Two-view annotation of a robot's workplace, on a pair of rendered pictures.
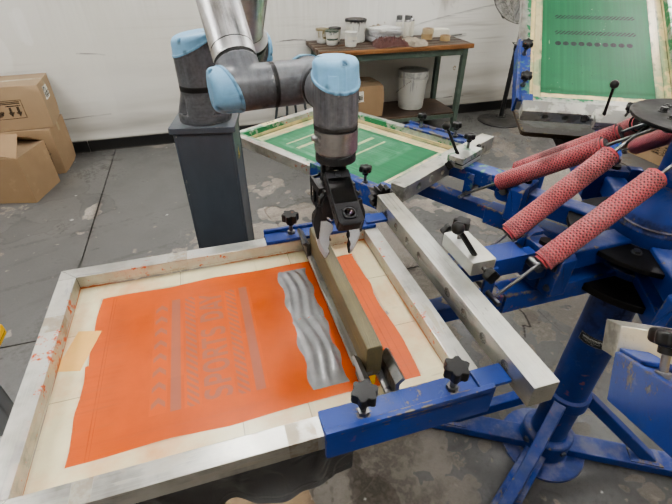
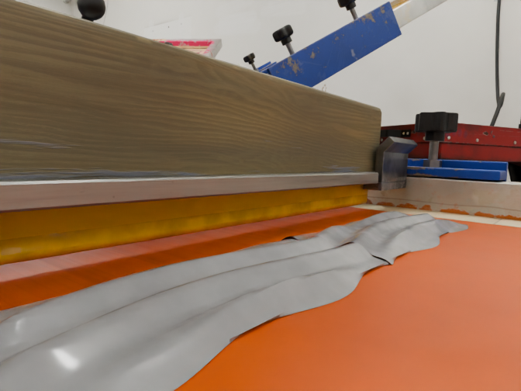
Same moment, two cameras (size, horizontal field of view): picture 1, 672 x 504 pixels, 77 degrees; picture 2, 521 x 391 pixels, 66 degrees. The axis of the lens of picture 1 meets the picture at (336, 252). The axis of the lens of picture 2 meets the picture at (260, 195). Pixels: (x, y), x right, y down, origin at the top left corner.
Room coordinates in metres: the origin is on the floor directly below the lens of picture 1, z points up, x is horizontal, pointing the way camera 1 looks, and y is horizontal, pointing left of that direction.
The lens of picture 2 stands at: (0.82, 0.22, 1.01)
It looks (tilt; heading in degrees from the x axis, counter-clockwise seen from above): 6 degrees down; 235
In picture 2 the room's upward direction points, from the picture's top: 2 degrees clockwise
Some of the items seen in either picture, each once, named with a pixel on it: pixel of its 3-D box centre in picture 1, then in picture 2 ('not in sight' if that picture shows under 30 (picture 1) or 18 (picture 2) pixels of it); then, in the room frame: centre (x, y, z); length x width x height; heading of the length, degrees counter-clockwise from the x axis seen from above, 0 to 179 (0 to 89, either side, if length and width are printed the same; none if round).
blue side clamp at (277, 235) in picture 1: (320, 236); not in sight; (0.96, 0.04, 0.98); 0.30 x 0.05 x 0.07; 107
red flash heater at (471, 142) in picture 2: not in sight; (457, 146); (-0.45, -0.50, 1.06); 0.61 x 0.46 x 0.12; 167
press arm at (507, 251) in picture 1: (485, 262); not in sight; (0.79, -0.35, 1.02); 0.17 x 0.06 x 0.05; 107
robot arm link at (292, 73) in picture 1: (304, 81); not in sight; (0.79, 0.06, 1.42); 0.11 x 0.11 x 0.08; 24
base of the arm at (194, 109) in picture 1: (202, 100); not in sight; (1.26, 0.39, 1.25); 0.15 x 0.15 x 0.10
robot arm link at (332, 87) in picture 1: (334, 92); not in sight; (0.71, 0.00, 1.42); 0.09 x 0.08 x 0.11; 24
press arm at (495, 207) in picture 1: (438, 193); not in sight; (1.36, -0.37, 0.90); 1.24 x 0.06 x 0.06; 47
